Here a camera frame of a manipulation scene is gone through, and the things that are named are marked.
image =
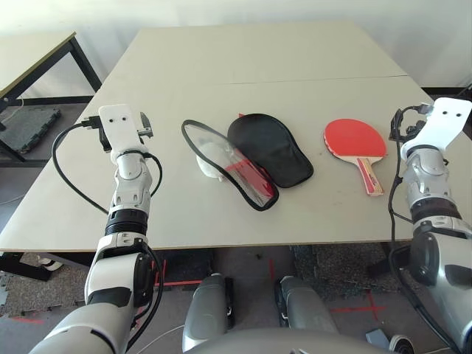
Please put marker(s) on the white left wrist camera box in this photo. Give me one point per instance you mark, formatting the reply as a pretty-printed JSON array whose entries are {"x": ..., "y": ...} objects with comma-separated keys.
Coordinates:
[{"x": 118, "y": 125}]

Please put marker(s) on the grey robot left leg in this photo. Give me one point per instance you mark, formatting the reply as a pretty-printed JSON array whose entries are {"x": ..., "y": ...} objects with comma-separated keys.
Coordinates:
[{"x": 206, "y": 309}]

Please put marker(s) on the dark speckled floor mat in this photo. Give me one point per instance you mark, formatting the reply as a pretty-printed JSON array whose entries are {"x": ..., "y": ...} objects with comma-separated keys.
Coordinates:
[{"x": 339, "y": 265}]

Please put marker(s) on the grey robot leg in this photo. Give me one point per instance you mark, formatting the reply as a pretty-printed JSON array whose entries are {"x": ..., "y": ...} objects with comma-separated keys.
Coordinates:
[
  {"x": 306, "y": 306},
  {"x": 206, "y": 309}
]

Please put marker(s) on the side table black frame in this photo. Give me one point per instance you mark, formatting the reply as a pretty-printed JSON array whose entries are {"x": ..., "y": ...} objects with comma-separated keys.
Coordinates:
[{"x": 44, "y": 51}]

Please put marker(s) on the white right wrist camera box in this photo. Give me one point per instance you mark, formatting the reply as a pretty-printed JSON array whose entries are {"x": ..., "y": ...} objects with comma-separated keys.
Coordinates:
[{"x": 448, "y": 118}]

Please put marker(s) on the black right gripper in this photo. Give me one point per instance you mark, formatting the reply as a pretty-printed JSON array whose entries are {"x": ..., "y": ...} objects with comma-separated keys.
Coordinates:
[{"x": 413, "y": 129}]

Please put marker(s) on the black foam floor mat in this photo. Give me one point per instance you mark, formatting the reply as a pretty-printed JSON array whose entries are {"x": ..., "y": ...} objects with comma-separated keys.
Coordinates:
[{"x": 26, "y": 125}]

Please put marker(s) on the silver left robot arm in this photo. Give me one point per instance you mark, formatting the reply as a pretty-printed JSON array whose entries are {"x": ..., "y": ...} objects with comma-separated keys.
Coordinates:
[{"x": 129, "y": 184}]

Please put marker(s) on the red ping-pong paddle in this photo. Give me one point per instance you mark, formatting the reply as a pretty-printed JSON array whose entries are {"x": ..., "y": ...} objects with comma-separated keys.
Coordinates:
[{"x": 354, "y": 136}]

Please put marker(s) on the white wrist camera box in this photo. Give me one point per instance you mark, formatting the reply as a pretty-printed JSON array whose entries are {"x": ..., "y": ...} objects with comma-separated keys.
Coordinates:
[
  {"x": 118, "y": 125},
  {"x": 448, "y": 118}
]

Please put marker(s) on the grey robot right leg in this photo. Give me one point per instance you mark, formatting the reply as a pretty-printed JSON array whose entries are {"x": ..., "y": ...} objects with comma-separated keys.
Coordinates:
[{"x": 306, "y": 306}]

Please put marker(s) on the grey robot torso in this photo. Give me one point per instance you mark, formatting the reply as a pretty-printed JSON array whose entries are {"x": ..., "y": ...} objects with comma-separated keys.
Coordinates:
[{"x": 287, "y": 343}]

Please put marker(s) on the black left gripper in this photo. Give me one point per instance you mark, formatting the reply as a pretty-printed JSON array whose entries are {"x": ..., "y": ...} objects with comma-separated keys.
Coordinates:
[{"x": 145, "y": 133}]

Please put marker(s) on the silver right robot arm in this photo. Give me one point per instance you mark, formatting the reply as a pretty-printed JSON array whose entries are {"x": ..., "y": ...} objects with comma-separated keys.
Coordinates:
[{"x": 431, "y": 177}]

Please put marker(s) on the black red paddle case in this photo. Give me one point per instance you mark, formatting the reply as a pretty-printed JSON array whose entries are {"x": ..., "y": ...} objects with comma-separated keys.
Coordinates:
[{"x": 273, "y": 151}]

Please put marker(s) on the grey floor pedal box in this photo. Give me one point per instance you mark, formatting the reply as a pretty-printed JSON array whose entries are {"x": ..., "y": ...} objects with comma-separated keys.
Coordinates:
[{"x": 377, "y": 338}]

